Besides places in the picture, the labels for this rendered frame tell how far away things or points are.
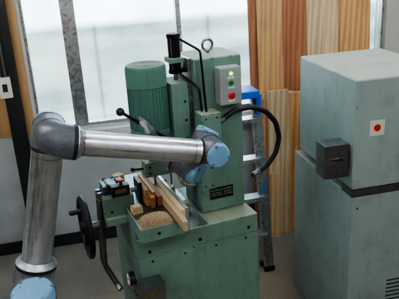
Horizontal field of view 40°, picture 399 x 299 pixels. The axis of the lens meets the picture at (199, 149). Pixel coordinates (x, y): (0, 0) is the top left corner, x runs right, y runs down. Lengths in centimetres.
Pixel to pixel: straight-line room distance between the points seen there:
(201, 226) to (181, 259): 17
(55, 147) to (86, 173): 207
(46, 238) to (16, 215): 194
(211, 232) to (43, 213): 81
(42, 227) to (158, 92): 73
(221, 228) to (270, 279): 109
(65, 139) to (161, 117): 65
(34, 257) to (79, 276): 163
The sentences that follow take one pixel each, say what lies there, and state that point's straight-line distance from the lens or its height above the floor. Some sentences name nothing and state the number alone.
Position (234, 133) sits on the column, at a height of 116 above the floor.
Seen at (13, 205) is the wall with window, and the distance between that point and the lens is 396.
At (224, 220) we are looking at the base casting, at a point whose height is 80.
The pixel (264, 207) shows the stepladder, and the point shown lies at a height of 42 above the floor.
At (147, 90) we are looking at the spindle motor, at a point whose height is 141.
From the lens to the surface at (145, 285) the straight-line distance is 241.
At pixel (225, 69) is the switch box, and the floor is 147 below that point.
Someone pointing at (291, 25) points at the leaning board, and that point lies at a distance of 380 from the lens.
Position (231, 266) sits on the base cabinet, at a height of 56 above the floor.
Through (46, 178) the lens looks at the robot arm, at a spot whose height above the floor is 124.
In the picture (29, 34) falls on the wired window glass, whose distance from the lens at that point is 370.
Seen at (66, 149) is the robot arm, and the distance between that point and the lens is 179.
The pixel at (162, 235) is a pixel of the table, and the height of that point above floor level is 86.
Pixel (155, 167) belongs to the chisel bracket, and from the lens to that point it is 245.
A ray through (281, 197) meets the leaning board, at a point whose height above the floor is 28.
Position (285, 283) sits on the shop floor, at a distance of 347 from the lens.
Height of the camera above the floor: 196
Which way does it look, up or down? 21 degrees down
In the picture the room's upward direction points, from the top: 3 degrees counter-clockwise
